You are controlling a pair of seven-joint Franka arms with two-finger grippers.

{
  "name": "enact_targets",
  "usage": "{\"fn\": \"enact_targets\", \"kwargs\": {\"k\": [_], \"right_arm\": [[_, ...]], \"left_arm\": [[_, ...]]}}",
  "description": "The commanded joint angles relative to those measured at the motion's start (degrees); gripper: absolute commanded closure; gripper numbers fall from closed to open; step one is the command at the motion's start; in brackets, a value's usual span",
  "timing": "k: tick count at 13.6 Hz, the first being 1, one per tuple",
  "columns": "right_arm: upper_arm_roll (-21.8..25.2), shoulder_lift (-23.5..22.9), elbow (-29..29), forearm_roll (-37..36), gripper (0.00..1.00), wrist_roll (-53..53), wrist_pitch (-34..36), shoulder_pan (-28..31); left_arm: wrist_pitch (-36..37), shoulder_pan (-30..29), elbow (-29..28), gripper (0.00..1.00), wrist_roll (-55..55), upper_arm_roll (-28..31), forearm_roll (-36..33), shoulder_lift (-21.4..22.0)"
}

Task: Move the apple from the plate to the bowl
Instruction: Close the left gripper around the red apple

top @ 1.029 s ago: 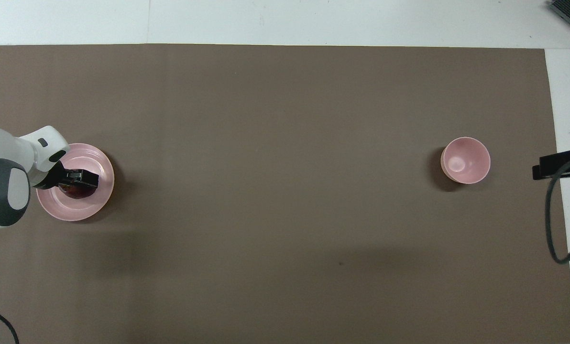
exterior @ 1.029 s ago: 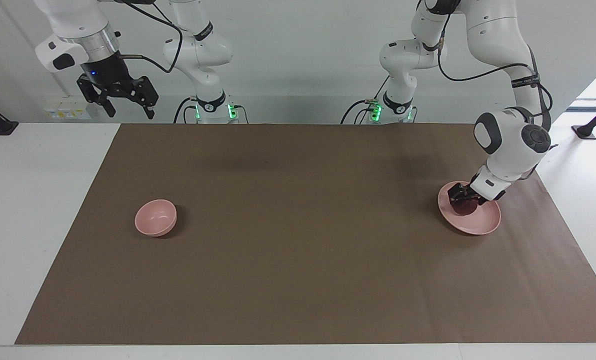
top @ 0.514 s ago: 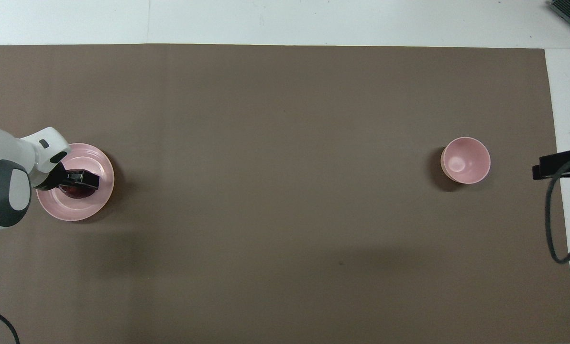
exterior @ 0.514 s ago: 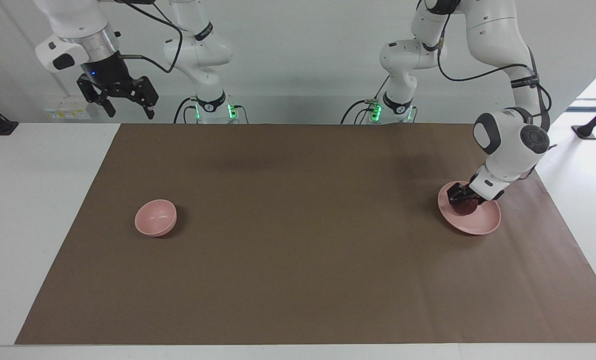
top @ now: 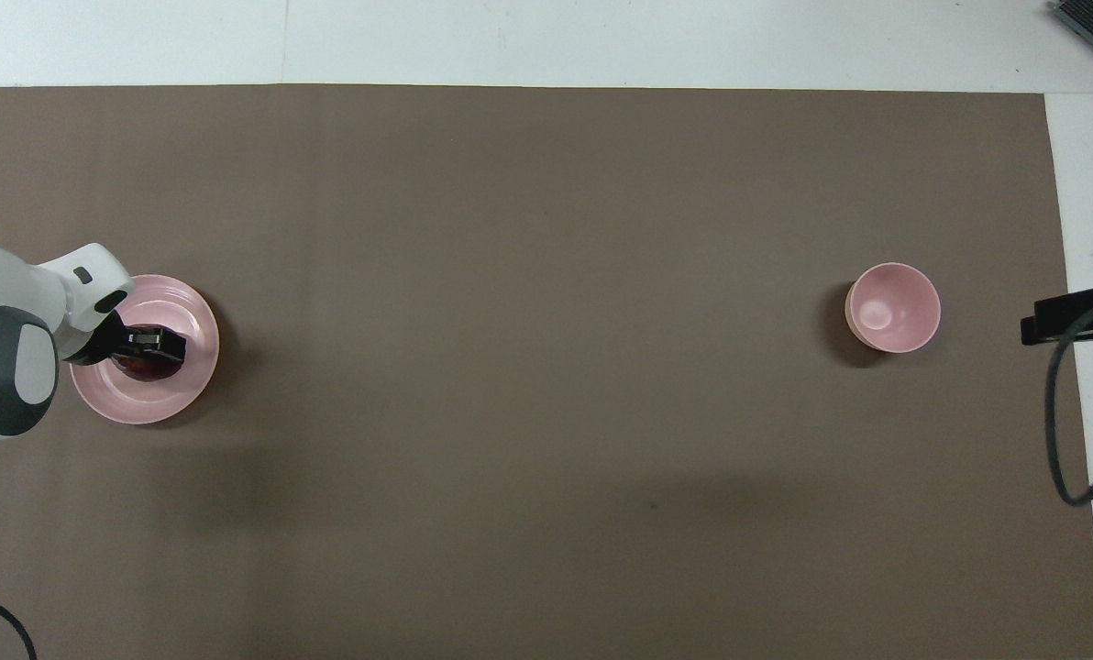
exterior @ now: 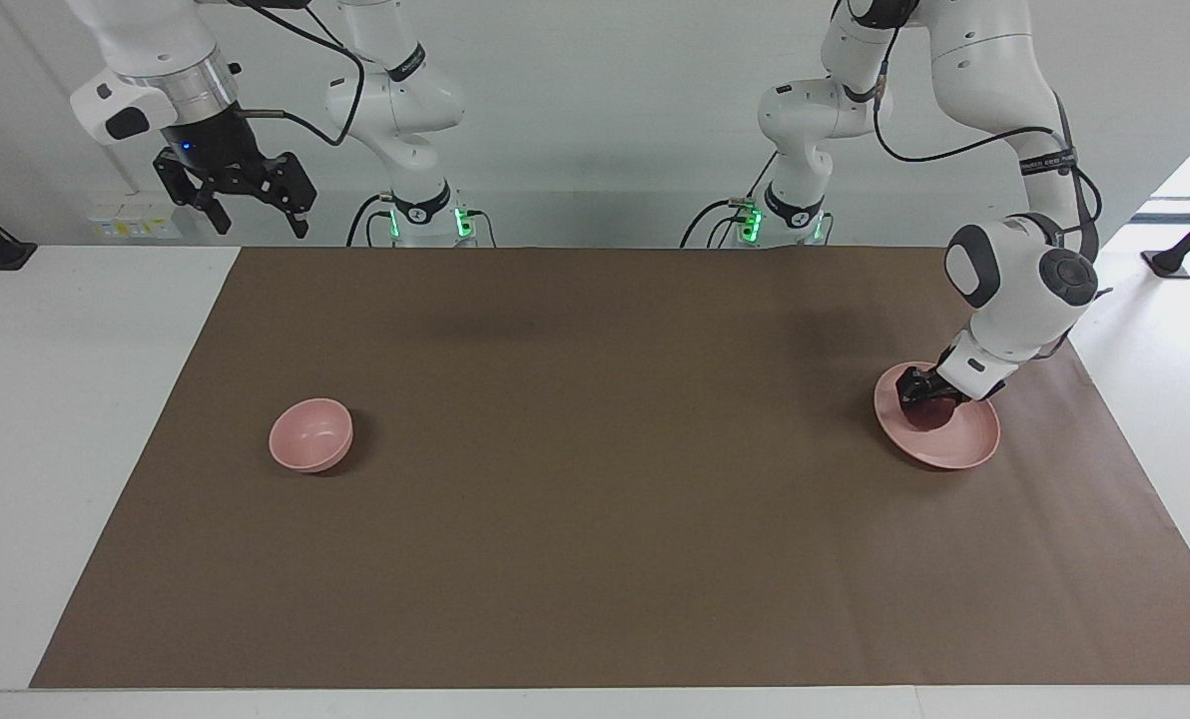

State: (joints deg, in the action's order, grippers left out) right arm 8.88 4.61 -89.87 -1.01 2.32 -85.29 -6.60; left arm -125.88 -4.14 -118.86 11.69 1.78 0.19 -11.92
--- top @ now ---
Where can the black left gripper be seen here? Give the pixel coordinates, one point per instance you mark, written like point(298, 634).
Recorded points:
point(108, 346)

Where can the dark red apple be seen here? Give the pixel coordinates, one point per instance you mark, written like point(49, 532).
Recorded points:
point(148, 370)

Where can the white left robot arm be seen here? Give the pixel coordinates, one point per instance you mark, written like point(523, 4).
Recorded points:
point(5, 348)

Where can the pink plate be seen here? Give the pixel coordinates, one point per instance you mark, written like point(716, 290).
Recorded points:
point(161, 302)

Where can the pink bowl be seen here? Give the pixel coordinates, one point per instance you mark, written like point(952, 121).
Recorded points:
point(893, 307)

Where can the brown table mat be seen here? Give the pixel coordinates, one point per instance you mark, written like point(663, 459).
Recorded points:
point(528, 367)

